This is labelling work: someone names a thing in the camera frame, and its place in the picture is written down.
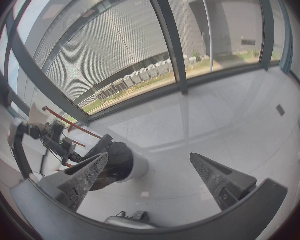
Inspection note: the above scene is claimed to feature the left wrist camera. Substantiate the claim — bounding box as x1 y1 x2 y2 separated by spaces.
50 120 66 137

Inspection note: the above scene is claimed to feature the black plastic bag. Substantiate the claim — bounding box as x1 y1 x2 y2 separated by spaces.
83 133 135 191

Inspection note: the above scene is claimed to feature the white chair with red-brown legs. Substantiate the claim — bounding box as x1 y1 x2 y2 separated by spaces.
29 102 102 173

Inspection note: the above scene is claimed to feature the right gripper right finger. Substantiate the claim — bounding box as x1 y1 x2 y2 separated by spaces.
189 152 257 211

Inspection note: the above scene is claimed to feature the white trash bin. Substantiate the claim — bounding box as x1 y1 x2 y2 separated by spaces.
115 152 149 184

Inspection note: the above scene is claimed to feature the window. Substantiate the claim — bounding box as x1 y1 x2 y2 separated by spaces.
0 0 282 127

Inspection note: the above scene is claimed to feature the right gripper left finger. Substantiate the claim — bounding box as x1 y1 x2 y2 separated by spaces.
39 152 109 211

